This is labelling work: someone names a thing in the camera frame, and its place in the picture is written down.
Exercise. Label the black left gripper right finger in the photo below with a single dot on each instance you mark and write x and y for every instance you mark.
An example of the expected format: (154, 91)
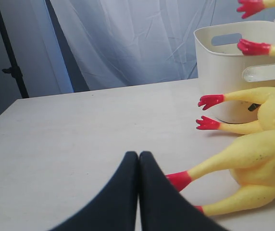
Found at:
(162, 207)

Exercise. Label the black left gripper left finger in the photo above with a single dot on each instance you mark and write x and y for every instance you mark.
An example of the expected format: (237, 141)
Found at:
(114, 207)

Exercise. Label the headless yellow chicken body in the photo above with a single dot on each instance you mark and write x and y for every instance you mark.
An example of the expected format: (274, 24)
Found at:
(251, 162)

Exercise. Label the yellow rubber chicken front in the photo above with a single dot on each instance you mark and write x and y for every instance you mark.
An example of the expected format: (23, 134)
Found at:
(249, 8)

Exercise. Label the whole yellow rubber chicken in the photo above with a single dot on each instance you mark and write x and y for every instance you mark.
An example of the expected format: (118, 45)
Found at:
(263, 96)

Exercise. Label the cream bin left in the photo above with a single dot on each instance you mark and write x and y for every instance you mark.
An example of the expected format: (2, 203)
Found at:
(222, 68)

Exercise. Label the black stand pole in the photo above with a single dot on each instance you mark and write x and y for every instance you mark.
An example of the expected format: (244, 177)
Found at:
(14, 70)

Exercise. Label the white backdrop curtain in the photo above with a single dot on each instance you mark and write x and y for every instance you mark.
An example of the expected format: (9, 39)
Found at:
(66, 46)

